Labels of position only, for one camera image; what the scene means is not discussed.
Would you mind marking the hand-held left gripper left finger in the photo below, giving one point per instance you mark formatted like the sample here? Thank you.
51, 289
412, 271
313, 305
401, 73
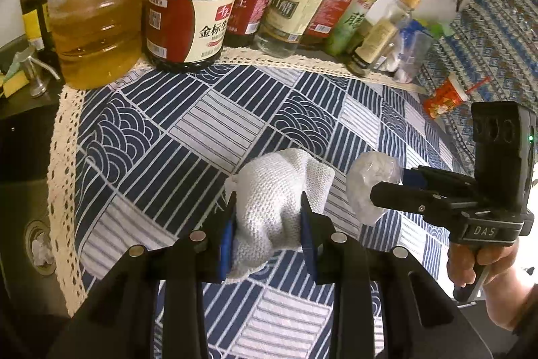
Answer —
227, 241

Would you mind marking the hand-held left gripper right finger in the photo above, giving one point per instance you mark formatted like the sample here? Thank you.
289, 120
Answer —
307, 241

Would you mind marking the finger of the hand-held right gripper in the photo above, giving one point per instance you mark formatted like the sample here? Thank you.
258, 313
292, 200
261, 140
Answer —
403, 197
437, 176

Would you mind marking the clear plastic wrap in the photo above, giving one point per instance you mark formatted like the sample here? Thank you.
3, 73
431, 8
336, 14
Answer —
370, 174

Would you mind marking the white knitted towel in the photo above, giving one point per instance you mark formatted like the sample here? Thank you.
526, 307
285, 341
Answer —
269, 207

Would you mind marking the person's right forearm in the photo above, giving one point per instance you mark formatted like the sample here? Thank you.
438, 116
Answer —
512, 296

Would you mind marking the person's right hand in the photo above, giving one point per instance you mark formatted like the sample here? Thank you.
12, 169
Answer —
460, 266

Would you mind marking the red snack packet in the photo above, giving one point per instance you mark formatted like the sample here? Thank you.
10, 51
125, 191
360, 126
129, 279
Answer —
445, 98

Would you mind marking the blue white patterned tablecloth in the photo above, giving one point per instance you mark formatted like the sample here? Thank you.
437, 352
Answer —
168, 157

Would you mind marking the blue patterned cloth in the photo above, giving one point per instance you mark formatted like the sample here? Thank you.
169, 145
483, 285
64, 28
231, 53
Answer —
496, 47

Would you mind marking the clear plastic bags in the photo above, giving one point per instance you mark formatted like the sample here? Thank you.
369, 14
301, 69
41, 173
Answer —
414, 47

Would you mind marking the small yellow cap bottle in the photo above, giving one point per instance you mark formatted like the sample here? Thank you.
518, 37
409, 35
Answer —
378, 39

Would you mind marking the green label bottle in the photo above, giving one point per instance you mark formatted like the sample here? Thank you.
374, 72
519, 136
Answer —
351, 26

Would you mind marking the white tissue wad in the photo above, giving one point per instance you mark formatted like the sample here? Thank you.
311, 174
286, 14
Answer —
42, 251

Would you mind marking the metal sink drain strainer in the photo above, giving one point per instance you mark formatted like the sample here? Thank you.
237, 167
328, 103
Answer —
29, 233

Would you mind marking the black kitchen sink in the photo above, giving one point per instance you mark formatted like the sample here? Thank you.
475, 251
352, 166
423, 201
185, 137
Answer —
25, 174

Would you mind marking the large clear oil jug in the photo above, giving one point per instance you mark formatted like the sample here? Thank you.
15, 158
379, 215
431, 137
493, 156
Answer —
96, 26

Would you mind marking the metal soap dispenser pump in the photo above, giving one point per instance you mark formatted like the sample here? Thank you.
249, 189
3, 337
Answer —
35, 73

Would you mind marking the green yellow sponge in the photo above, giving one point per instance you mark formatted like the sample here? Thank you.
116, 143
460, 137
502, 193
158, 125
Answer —
12, 77

